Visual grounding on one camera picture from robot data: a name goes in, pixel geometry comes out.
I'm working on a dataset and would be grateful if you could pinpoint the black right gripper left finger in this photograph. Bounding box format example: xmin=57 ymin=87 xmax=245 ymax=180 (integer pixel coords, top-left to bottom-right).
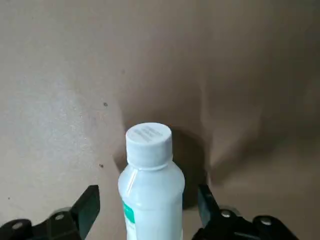
xmin=0 ymin=184 xmax=101 ymax=240

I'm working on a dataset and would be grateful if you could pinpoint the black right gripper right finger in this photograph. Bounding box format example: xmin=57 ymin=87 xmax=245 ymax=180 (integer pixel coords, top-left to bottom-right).
xmin=192 ymin=184 xmax=301 ymax=240

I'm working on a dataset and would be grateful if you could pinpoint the white disinfectant bottle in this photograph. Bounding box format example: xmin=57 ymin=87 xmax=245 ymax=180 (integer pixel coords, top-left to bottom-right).
xmin=117 ymin=121 xmax=186 ymax=240

